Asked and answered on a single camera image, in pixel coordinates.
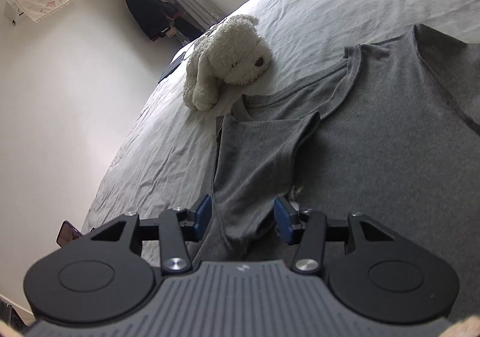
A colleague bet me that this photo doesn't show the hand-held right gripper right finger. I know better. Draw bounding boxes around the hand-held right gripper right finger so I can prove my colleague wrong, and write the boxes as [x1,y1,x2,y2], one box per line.
[274,196,404,277]

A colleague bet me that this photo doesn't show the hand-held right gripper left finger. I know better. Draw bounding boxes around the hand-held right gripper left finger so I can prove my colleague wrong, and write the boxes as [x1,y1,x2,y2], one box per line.
[90,194,214,275]

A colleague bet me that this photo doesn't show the grey t-shirt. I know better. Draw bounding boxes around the grey t-shirt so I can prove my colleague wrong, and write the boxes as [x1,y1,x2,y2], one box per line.
[193,24,480,319]

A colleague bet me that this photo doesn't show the dark hanging clothes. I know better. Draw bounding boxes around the dark hanging clothes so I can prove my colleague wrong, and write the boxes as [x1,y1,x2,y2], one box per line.
[123,0,181,43]

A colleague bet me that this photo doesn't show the smartphone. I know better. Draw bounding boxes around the smartphone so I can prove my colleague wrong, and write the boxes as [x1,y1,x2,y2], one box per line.
[56,221,83,248]

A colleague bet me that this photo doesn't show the white plush dog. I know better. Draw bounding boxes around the white plush dog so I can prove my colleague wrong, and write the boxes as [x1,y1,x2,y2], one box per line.
[182,14,274,111]

